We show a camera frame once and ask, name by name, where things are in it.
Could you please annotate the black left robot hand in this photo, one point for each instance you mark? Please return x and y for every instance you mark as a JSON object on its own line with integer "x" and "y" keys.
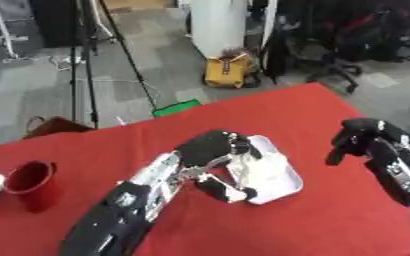
{"x": 208, "y": 146}

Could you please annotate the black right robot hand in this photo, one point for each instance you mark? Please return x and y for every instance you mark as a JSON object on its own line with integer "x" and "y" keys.
{"x": 354, "y": 136}

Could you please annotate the white rectangular tray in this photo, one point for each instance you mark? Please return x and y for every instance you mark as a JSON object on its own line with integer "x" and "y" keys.
{"x": 270, "y": 173}

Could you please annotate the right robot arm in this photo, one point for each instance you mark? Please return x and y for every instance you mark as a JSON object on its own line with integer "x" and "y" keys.
{"x": 398, "y": 170}

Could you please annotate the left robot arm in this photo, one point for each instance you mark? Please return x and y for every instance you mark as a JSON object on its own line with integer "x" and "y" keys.
{"x": 121, "y": 213}

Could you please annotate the green flat object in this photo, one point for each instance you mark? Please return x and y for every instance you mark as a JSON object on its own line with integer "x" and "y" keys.
{"x": 176, "y": 108}

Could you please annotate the black office chair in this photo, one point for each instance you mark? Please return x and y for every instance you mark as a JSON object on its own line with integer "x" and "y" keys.
{"x": 342, "y": 40}

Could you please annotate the white pillar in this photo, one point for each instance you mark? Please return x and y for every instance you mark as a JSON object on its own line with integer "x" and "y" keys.
{"x": 217, "y": 26}

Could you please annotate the black tripod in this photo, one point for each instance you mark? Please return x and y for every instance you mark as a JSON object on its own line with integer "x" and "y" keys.
{"x": 89, "y": 60}

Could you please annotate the brown bag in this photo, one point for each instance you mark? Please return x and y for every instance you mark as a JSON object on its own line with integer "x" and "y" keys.
{"x": 54, "y": 126}

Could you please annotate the red cup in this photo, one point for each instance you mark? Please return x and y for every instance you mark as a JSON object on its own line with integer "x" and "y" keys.
{"x": 32, "y": 185}

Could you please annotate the black cabinet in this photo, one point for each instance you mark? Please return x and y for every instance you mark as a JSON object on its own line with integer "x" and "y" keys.
{"x": 54, "y": 21}

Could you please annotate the white stand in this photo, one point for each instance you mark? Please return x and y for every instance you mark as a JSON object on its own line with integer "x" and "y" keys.
{"x": 4, "y": 30}

